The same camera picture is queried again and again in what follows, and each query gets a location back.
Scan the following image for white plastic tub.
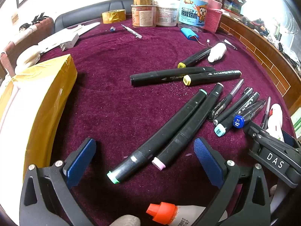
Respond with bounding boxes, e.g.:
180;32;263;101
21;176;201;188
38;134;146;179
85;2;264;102
155;0;181;27

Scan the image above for white red labelled bottle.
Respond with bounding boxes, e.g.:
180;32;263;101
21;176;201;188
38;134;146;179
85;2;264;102
268;103;285;144

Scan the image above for long all black marker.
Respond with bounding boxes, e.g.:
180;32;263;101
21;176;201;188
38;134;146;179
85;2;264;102
130;66;215;87

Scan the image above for small white plastic bottle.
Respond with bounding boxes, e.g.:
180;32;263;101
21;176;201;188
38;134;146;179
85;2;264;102
207;42;227;63

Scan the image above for brown armchair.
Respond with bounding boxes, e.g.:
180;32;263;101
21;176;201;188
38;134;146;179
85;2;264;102
0;16;55;77

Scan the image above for green capped black marker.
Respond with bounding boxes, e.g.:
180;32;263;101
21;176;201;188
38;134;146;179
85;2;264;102
107;89;208;184

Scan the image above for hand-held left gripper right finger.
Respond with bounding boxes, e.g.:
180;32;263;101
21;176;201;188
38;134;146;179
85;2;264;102
193;137;271;226

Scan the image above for yellow taped cardboard box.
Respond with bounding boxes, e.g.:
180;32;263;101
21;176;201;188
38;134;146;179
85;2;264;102
0;54;78;184

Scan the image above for yellow tape roll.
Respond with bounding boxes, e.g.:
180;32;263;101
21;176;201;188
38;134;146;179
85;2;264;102
102;9;127;24

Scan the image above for black leather sofa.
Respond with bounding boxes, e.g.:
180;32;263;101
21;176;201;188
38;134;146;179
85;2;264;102
54;0;134;34

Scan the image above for person's right hand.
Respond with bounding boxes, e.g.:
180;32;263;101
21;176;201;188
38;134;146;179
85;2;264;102
269;180;291;219

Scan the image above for wooden cabinet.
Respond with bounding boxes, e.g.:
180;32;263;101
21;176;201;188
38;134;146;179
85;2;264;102
219;12;301;116

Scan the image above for blue battery pack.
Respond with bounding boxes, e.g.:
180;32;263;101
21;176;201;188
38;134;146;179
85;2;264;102
180;27;212;47

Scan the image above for person's left hand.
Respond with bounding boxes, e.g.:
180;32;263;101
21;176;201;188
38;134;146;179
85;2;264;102
110;214;141;226

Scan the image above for light blue capped marker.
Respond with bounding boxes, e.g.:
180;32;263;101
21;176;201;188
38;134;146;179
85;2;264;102
214;92;260;137

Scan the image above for thin dark ballpoint pen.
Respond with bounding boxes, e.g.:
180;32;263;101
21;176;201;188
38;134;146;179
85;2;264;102
260;96;271;130

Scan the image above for silver blue pen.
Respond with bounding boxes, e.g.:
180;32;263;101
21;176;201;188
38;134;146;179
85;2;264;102
121;24;143;39

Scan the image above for black clip pen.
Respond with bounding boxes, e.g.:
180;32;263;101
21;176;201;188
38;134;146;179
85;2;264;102
213;87;254;126

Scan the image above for pink capped black marker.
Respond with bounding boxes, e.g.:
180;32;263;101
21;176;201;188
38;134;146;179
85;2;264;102
152;82;224;170

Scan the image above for white power adapter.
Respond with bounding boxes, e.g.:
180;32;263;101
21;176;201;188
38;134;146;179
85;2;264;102
60;33;80;52

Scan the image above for orange capped white bottle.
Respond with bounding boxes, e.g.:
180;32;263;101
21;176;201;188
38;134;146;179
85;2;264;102
146;202;229;226

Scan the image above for pink knitted cover jar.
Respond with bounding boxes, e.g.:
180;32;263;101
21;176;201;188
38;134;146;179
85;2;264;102
204;0;223;34

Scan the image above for yellow capped black marker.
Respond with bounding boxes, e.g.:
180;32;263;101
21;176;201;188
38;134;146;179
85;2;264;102
183;70;242;86
177;47;213;69

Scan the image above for white plastic wrapped rolls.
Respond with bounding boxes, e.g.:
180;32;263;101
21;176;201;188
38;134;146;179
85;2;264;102
14;45;43;74

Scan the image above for white papers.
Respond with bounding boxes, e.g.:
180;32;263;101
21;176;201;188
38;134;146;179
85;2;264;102
37;22;101;53

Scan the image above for dark blue capped marker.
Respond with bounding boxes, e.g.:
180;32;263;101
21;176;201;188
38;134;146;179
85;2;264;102
232;99;267;130

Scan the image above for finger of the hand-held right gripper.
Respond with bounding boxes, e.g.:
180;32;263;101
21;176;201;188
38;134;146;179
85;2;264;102
280;129;301;149
243;121;267;144

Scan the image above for black gel pen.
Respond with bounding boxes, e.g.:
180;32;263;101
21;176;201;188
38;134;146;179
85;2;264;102
208;78;244;122

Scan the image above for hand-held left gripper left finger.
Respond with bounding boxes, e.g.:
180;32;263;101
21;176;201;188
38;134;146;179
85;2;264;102
19;138;97;226

